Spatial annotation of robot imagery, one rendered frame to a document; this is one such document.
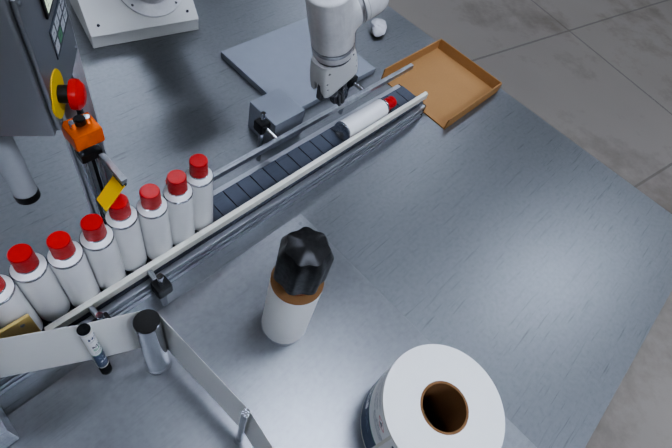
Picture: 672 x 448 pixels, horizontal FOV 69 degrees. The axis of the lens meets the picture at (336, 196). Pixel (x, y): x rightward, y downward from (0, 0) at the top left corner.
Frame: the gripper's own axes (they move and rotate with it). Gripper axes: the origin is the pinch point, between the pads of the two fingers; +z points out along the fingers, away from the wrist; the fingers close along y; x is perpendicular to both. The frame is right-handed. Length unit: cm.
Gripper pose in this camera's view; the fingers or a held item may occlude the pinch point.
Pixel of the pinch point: (336, 95)
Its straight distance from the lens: 110.7
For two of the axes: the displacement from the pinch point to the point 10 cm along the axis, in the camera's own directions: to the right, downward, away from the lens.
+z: 0.4, 3.8, 9.2
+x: 7.1, 6.4, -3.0
